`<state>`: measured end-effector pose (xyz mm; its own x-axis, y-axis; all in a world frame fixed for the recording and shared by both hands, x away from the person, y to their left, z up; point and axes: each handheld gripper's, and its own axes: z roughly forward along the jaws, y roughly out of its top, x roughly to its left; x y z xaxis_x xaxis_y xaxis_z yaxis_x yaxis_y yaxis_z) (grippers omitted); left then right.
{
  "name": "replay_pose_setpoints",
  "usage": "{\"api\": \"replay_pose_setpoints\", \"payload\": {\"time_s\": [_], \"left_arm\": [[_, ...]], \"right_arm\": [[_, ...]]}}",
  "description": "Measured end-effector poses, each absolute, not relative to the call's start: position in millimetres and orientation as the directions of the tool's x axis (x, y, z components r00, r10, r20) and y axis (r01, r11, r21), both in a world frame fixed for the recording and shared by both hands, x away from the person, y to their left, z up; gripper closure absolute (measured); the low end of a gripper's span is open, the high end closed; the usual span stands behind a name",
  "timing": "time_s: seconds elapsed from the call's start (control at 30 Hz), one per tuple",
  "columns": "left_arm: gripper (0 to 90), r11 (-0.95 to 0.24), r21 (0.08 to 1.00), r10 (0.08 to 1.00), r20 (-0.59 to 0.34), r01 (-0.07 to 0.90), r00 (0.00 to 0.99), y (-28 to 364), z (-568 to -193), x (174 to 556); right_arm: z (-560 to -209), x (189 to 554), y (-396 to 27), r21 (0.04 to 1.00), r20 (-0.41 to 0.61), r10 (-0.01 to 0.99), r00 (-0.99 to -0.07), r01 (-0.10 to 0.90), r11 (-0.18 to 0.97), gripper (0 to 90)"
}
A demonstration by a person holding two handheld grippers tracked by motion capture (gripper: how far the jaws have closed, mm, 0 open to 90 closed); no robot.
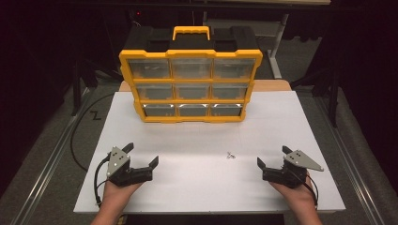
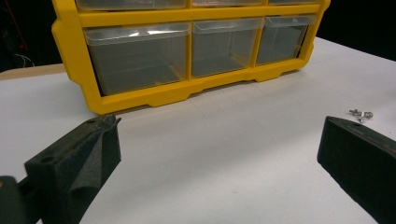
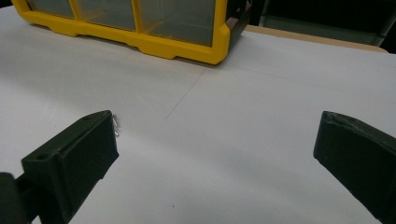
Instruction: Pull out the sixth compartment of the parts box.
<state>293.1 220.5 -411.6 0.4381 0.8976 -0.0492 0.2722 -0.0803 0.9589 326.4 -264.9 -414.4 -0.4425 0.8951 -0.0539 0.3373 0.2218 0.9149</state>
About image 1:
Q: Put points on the person's right hand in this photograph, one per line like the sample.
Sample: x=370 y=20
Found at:
x=295 y=195

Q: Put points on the white board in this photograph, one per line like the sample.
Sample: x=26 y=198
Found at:
x=194 y=181

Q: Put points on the set of clear plastic drawers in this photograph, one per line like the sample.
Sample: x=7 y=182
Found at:
x=191 y=68

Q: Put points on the white metal stand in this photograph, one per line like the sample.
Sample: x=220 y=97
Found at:
x=277 y=53

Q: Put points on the person's left hand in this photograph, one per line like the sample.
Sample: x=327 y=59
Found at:
x=117 y=193

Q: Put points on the small clear organizer drawer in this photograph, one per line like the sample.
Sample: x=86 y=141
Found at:
x=226 y=110

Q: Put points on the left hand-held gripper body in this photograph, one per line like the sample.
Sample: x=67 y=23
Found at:
x=119 y=162

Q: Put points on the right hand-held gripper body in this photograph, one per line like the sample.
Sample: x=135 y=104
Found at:
x=291 y=175

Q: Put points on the yellow black drawer organizer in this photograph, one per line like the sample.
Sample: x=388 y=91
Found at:
x=191 y=40

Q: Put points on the black stand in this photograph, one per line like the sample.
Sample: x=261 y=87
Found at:
x=76 y=90
x=334 y=100

